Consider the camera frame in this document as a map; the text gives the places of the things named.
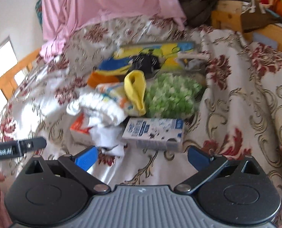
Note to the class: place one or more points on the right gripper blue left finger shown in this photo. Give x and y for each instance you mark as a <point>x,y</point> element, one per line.
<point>86,158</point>

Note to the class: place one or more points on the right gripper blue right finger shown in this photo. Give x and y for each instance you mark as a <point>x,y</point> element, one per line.
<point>198,159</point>

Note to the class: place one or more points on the yellow striped sock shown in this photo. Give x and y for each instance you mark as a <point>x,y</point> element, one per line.
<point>129,94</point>

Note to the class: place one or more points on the white perforated sock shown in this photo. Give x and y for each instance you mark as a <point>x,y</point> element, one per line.
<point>191,61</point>

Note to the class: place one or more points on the orange white medicine box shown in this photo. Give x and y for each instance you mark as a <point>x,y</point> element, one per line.
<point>80,131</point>

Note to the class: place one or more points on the blue white milk carton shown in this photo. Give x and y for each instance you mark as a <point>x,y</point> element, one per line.
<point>155,134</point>

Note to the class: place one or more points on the floral bedspread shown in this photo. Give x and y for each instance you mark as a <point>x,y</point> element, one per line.
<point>240,112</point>

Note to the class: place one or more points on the wooden railing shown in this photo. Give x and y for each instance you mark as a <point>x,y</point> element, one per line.
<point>8,85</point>

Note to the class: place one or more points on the glass bowl green stars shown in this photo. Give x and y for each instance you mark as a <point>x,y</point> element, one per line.
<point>173,96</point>

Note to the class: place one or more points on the orange plastic cup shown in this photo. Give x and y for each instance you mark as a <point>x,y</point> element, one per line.
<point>96,79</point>

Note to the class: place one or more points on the colourful cartoon tray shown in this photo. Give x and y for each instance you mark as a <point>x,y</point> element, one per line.
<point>118,64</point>

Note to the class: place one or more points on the black sock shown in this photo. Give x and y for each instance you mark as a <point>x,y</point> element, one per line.
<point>147,63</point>

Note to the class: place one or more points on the brown fabric with letters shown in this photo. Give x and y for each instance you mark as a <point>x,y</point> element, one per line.
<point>255,16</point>

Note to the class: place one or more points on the pink sheet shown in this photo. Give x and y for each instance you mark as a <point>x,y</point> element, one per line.
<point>61,18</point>

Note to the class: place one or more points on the wooden bed frame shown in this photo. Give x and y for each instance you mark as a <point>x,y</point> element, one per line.
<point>226,15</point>

